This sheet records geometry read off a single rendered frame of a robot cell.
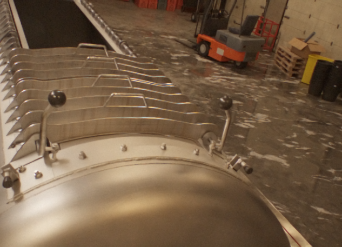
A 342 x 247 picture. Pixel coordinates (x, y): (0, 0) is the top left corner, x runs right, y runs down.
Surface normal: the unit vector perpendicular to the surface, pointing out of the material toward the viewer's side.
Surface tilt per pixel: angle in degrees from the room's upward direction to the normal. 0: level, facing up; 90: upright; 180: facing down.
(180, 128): 90
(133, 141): 1
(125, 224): 65
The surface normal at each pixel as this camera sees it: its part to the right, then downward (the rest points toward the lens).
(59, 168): -0.19, -0.83
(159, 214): 0.38, -0.07
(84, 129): 0.36, 0.44
